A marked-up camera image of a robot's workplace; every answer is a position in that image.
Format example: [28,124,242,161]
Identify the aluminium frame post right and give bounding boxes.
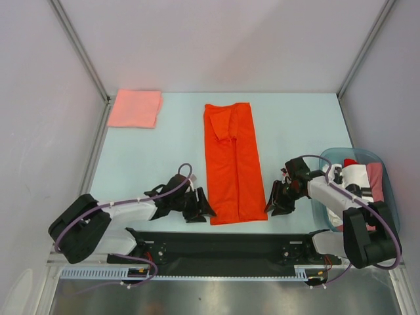
[336,0,399,102]

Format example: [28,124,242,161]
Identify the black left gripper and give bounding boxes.
[171,187,215,223]

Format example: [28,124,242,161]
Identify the folded pink t-shirt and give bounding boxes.
[107,89,163,129]

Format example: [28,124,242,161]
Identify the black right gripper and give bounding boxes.
[264,179,305,216]

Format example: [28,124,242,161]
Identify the aluminium frame post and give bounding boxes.
[336,0,399,102]
[47,0,110,105]

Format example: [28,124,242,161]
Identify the aluminium frame post left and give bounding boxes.
[47,0,110,105]

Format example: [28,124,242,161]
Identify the blue slotted cable duct left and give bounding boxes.
[60,267,150,281]

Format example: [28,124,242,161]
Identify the teal plastic laundry bin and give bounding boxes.
[311,148,400,232]

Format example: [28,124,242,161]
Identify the aluminium front rail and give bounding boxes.
[45,249,405,270]

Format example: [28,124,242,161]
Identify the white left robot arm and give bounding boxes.
[48,173,217,264]

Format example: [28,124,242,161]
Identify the red garment in bin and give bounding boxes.
[343,158,359,167]

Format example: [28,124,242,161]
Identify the blue slotted cable duct right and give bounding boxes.
[295,265,349,286]

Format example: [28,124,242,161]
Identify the orange polo t-shirt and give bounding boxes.
[203,102,268,226]

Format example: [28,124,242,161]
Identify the pink garment in bin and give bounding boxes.
[366,162,384,202]

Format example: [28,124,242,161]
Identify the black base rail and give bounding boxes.
[107,228,341,278]

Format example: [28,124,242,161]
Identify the blue slotted cable duct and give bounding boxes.
[60,267,150,281]
[295,265,349,286]

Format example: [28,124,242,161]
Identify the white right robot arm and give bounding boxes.
[264,154,402,270]

